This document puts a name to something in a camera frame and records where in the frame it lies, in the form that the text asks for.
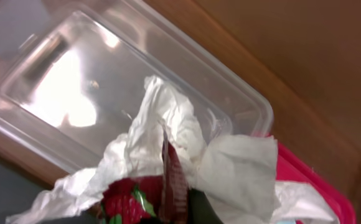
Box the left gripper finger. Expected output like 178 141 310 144
188 189 223 224

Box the red snack wrapper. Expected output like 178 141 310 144
98 132 189 224

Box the white napkin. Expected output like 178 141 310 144
6 76 339 223

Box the red serving tray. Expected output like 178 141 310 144
251 133 358 224

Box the clear plastic bin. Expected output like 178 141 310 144
0 1 273 173

